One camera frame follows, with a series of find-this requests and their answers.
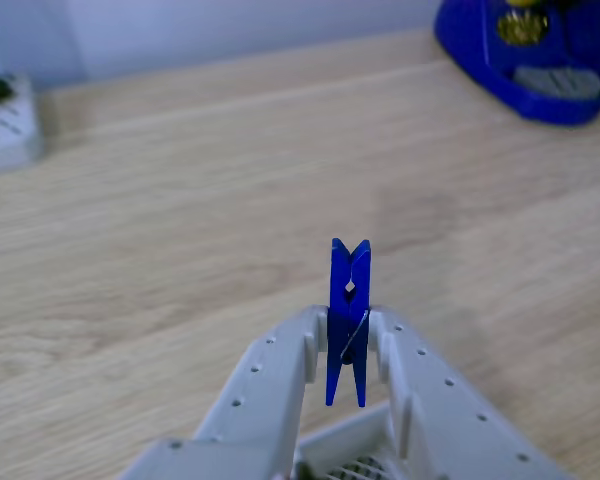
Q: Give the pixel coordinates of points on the blue clothes peg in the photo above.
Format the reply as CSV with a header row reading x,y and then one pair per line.
x,y
361,280

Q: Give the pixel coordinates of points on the white mesh crate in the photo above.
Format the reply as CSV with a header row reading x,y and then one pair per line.
x,y
350,440

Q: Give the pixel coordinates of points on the grey cleaning sponge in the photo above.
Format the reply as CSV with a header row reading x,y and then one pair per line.
x,y
555,82

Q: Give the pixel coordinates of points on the blue soldering iron stand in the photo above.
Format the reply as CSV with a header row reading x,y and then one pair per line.
x,y
480,55

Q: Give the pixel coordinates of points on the white perforated box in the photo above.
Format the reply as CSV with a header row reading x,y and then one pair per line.
x,y
5,135

